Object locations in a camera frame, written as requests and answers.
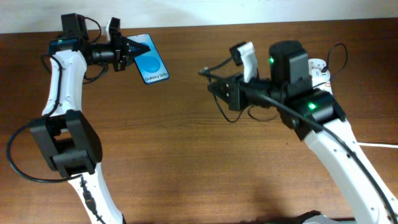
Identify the blue Galaxy smartphone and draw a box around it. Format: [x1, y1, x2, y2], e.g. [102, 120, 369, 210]
[128, 33, 170, 85]

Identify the black USB charging cable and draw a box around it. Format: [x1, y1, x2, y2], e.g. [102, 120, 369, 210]
[198, 43, 349, 123]

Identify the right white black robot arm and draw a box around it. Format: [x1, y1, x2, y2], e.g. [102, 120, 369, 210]
[200, 40, 397, 223]

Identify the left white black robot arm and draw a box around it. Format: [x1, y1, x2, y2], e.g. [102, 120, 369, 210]
[30, 14, 150, 223]

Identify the white charger adapter plug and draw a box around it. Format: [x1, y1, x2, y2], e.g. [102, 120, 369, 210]
[312, 68, 330, 82]

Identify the white power strip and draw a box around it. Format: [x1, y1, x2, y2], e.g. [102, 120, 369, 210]
[308, 58, 333, 95]

